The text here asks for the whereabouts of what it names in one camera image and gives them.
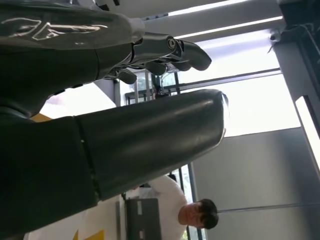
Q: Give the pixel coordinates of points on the window with dark frame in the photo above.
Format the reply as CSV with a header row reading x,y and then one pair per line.
x,y
250,99

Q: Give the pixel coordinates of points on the ceiling light strip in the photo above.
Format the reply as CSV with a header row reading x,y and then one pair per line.
x,y
309,129
212,7
229,27

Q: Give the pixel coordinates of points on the person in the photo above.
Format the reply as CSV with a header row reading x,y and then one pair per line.
x,y
170,198

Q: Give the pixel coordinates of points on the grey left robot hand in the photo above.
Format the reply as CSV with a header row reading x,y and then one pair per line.
x,y
50,66

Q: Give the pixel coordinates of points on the grey laptop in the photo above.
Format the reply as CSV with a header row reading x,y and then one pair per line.
x,y
143,218

